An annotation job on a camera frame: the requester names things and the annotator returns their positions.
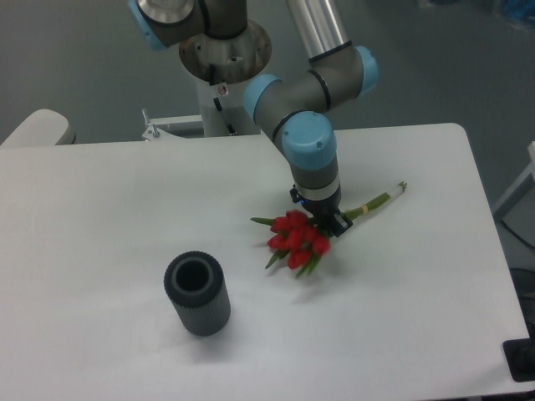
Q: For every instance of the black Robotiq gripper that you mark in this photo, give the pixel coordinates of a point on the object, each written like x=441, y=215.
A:
x=325, y=211

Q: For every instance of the red tulip bouquet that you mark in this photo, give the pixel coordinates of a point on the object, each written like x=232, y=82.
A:
x=301, y=241

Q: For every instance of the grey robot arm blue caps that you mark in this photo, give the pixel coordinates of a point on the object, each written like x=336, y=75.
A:
x=227, y=54

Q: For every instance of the dark grey ribbed vase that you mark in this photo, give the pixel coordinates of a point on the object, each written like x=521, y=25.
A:
x=195, y=284

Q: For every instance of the black device at table edge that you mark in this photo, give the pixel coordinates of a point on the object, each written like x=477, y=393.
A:
x=520, y=359

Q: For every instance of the beige chair seat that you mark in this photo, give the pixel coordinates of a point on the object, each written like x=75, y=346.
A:
x=43, y=127

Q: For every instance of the white furniture frame at right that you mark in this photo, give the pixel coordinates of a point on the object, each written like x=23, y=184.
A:
x=516, y=190

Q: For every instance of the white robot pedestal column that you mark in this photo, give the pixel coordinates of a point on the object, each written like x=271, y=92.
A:
x=222, y=96

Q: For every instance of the white pedestal base frame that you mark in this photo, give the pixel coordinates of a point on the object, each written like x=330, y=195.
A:
x=179, y=125

